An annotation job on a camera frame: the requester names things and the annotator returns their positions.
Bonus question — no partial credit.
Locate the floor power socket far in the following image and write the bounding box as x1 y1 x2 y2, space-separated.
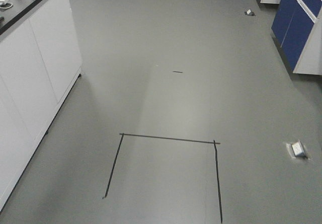
244 9 256 16

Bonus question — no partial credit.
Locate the floor power socket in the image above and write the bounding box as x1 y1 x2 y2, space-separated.
244 9 256 16
285 140 310 160

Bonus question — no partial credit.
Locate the white lab cabinet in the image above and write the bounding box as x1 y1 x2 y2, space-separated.
1 0 82 206

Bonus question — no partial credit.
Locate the floor power socket near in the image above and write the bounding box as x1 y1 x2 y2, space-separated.
285 140 310 160

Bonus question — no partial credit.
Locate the blue lab cabinet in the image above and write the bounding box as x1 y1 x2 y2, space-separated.
259 0 321 75

